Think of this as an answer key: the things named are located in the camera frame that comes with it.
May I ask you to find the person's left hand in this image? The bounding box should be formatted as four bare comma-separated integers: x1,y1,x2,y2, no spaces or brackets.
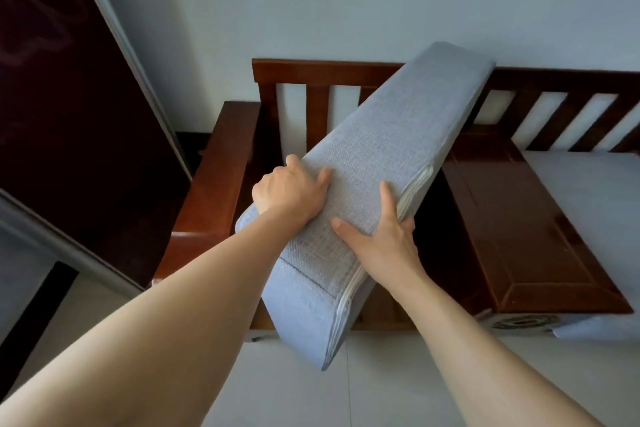
251,155,333,232

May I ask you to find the person's right hand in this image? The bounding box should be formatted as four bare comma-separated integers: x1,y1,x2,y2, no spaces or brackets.
331,181,429,295

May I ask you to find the grey cushion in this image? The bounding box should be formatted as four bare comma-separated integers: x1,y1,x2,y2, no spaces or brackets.
522,150,640,342
235,41,496,372

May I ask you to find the person's right forearm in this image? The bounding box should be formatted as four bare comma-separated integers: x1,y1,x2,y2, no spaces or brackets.
392,274,606,427

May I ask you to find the dark wooden sofa with console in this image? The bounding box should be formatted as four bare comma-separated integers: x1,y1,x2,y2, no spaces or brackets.
152,59,640,338

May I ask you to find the person's left forearm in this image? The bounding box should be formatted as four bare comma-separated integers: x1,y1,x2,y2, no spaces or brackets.
0,211,306,427

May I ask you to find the dark red standing air conditioner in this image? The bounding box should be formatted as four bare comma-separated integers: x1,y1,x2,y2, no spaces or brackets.
0,0,193,292

